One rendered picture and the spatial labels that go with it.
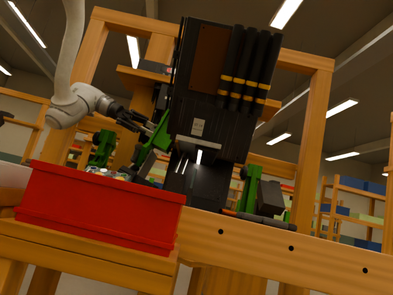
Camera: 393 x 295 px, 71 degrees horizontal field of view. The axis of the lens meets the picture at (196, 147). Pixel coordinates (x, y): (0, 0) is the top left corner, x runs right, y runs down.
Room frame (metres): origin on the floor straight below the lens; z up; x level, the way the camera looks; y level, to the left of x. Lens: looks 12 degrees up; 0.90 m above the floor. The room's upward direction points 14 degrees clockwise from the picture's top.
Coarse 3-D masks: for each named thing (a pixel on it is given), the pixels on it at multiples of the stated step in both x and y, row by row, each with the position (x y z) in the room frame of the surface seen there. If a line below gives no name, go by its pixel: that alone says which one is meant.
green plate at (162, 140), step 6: (168, 114) 1.12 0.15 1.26; (162, 120) 1.10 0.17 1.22; (162, 126) 1.11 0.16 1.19; (156, 132) 1.10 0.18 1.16; (162, 132) 1.11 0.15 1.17; (150, 138) 1.10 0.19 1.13; (156, 138) 1.11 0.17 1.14; (162, 138) 1.11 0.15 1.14; (168, 138) 1.11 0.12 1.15; (150, 144) 1.11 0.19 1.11; (156, 144) 1.11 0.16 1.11; (162, 144) 1.11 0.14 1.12; (168, 144) 1.11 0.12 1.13; (162, 150) 1.17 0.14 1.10; (168, 150) 1.17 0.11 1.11
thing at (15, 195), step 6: (0, 192) 0.59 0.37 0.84; (6, 192) 0.61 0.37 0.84; (12, 192) 0.63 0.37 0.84; (18, 192) 0.65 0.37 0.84; (24, 192) 0.68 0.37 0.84; (0, 198) 0.60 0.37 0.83; (6, 198) 0.62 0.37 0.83; (12, 198) 0.64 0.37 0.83; (18, 198) 0.66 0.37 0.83; (0, 204) 0.60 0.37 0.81; (6, 204) 0.63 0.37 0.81; (12, 204) 0.65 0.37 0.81; (18, 204) 0.67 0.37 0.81
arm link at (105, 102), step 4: (104, 96) 1.18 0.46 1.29; (108, 96) 1.21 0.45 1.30; (100, 100) 1.17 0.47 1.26; (104, 100) 1.17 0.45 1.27; (108, 100) 1.18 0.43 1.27; (112, 100) 1.19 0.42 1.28; (96, 104) 1.18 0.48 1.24; (100, 104) 1.17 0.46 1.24; (104, 104) 1.17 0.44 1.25; (108, 104) 1.17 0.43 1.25; (112, 104) 1.19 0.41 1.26; (96, 108) 1.19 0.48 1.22; (100, 108) 1.18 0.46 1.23; (104, 108) 1.17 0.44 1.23; (108, 108) 1.18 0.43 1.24; (100, 112) 1.20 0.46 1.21; (104, 112) 1.19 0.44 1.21; (108, 116) 1.23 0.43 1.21
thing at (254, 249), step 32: (192, 224) 0.86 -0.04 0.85; (224, 224) 0.86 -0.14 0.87; (256, 224) 0.86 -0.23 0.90; (192, 256) 0.86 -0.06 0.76; (224, 256) 0.86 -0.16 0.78; (256, 256) 0.86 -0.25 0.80; (288, 256) 0.85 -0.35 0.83; (320, 256) 0.85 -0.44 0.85; (352, 256) 0.85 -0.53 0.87; (384, 256) 0.85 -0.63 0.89; (320, 288) 0.85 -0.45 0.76; (352, 288) 0.85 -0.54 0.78; (384, 288) 0.85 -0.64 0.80
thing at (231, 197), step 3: (165, 168) 10.43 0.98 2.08; (162, 180) 10.43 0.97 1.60; (162, 183) 10.39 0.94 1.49; (231, 183) 10.72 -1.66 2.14; (234, 183) 10.73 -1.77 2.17; (231, 186) 10.72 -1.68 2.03; (234, 186) 10.73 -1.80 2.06; (237, 186) 10.74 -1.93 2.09; (234, 192) 11.11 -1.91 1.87; (237, 192) 10.69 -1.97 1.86; (228, 195) 10.72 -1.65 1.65; (231, 195) 10.73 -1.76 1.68; (234, 195) 10.74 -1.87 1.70; (237, 195) 10.69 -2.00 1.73; (228, 198) 10.62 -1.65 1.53; (231, 198) 10.68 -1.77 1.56; (234, 198) 11.12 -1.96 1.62; (231, 204) 11.15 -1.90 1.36; (234, 204) 10.72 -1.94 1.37; (231, 207) 11.11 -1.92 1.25; (234, 207) 10.69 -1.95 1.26; (231, 210) 10.68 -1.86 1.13; (234, 210) 10.69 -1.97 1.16
